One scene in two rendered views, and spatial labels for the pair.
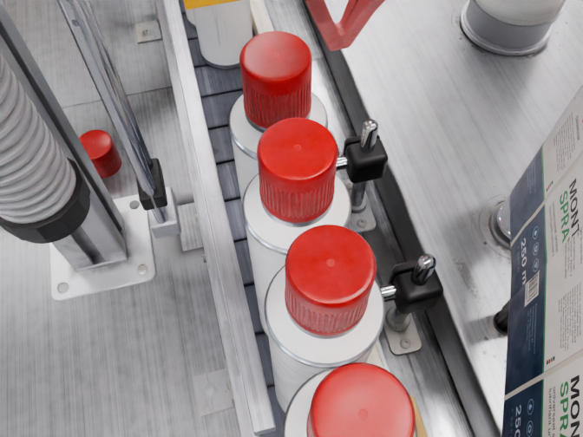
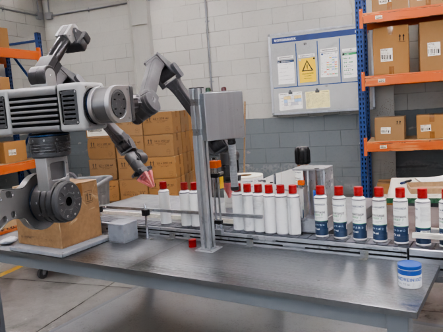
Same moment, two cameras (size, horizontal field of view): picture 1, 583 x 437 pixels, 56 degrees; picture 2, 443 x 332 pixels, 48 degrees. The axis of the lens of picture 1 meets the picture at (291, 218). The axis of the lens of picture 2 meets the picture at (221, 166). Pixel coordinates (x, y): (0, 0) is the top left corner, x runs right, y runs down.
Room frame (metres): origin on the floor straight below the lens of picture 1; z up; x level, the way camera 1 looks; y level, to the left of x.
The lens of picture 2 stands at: (-1.29, 1.51, 1.42)
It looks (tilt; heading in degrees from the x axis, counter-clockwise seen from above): 7 degrees down; 316
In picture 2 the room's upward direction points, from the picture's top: 4 degrees counter-clockwise
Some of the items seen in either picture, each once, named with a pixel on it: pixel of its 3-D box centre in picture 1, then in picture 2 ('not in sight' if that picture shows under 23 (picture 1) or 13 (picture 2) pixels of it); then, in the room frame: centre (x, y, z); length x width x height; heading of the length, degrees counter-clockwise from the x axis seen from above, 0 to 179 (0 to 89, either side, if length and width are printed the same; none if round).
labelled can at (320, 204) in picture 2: not in sight; (320, 211); (-0.18, -0.08, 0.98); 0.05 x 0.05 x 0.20
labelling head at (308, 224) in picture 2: not in sight; (313, 198); (-0.10, -0.15, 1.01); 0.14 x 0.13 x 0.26; 14
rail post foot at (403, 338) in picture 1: (397, 319); not in sight; (0.14, -0.09, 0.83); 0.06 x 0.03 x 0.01; 12
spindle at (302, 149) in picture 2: not in sight; (303, 173); (0.27, -0.59, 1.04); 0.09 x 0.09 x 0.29
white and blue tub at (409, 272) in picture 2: not in sight; (409, 274); (-0.62, 0.09, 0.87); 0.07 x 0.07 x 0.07
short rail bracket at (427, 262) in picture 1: (388, 297); not in sight; (0.14, -0.07, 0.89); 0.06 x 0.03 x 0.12; 104
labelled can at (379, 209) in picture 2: not in sight; (379, 214); (-0.40, -0.14, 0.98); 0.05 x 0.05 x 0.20
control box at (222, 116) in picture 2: not in sight; (219, 115); (0.17, 0.09, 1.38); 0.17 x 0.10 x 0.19; 69
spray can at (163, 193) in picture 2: not in sight; (164, 202); (0.57, 0.11, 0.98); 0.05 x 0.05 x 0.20
